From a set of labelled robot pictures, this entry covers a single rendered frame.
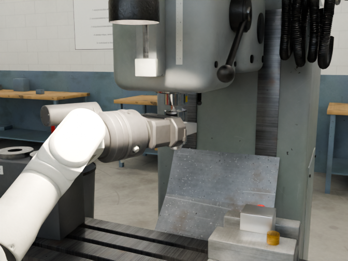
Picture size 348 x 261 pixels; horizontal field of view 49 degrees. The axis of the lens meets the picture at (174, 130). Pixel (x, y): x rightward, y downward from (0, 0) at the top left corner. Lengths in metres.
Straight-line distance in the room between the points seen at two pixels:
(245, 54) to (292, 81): 0.28
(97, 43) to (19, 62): 1.58
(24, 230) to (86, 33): 5.63
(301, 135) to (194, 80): 0.51
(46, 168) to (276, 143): 0.71
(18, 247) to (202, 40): 0.41
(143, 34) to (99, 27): 5.30
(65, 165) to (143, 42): 0.24
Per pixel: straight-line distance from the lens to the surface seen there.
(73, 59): 6.23
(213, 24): 0.66
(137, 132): 0.65
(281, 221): 0.81
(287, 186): 1.13
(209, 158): 1.15
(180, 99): 0.74
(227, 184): 1.12
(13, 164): 0.99
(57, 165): 0.55
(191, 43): 0.65
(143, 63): 0.65
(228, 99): 1.11
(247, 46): 0.83
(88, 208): 2.76
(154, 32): 0.64
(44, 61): 6.59
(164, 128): 0.69
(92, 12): 6.03
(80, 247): 0.95
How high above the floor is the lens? 1.37
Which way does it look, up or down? 10 degrees down
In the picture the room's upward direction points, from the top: straight up
